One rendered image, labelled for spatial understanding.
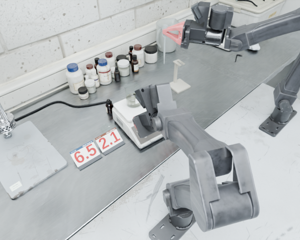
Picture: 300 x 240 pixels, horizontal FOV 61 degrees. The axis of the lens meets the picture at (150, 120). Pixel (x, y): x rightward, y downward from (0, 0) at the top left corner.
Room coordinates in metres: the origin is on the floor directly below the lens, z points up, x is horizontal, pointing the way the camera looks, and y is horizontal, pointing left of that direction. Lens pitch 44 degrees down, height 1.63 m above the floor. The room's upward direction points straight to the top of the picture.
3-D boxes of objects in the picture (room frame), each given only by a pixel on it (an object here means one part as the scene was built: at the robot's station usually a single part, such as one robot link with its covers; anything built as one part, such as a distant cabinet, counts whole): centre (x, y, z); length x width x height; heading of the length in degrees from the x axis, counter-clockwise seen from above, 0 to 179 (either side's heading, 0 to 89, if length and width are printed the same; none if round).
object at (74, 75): (0.97, 0.34, 0.96); 0.07 x 0.07 x 0.13
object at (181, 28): (0.88, -0.10, 1.22); 0.09 x 0.07 x 0.07; 75
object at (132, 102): (0.76, 0.06, 1.03); 0.07 x 0.06 x 0.08; 73
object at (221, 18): (0.82, -0.25, 1.26); 0.12 x 0.09 x 0.12; 75
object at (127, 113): (0.75, 0.06, 0.98); 0.12 x 0.12 x 0.01; 35
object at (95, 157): (0.57, 0.22, 0.92); 0.09 x 0.06 x 0.04; 130
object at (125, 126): (0.72, 0.05, 0.94); 0.22 x 0.13 x 0.08; 35
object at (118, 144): (0.63, 0.15, 0.92); 0.09 x 0.06 x 0.04; 130
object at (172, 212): (0.35, -0.08, 1.00); 0.09 x 0.06 x 0.06; 105
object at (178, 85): (0.99, -0.14, 0.96); 0.08 x 0.08 x 0.13; 36
